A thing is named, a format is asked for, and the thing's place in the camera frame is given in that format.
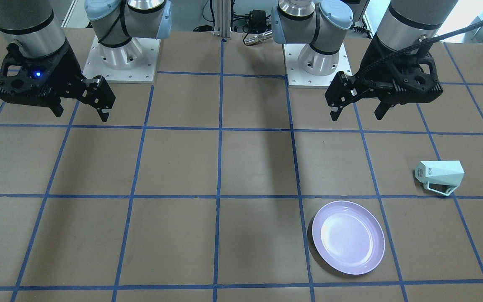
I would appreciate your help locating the metal cylinder connector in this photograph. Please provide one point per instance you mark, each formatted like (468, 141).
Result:
(261, 37)

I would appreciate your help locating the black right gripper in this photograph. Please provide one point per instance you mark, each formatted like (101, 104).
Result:
(68, 71)

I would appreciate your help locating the light teal faceted cup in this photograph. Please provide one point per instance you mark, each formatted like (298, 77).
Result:
(442, 177)

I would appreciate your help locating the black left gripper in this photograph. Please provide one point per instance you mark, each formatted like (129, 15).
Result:
(376, 58)

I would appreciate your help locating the lavender plate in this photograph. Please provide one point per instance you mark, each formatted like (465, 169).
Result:
(348, 237)

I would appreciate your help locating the aluminium frame post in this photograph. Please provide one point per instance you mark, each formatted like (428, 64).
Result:
(222, 18)

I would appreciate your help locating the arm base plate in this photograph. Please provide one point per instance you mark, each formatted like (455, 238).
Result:
(309, 69)
(135, 62)

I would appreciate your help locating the black power adapter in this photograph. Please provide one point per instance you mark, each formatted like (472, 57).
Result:
(257, 20)

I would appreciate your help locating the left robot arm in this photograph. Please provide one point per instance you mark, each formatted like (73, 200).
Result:
(406, 24)

